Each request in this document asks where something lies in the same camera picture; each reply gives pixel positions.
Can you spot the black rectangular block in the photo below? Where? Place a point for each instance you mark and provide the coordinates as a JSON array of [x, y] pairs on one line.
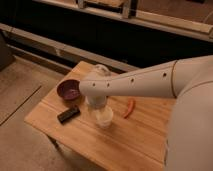
[[66, 115]]

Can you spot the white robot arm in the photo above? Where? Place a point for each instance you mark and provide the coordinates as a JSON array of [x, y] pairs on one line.
[[189, 142]]

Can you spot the dark red bowl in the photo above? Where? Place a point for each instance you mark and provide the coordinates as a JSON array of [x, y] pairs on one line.
[[68, 89]]

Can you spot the wooden table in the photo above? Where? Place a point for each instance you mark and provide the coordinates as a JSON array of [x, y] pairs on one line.
[[136, 143]]

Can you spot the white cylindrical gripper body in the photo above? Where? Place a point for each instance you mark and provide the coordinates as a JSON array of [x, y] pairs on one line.
[[96, 102]]

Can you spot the red chili pepper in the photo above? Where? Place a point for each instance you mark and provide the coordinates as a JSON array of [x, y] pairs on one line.
[[130, 108]]

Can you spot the dark cabinet with shelf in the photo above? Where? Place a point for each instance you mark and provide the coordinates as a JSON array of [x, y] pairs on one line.
[[139, 46]]

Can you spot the white ceramic cup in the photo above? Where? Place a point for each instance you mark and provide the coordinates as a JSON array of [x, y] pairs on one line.
[[104, 116]]

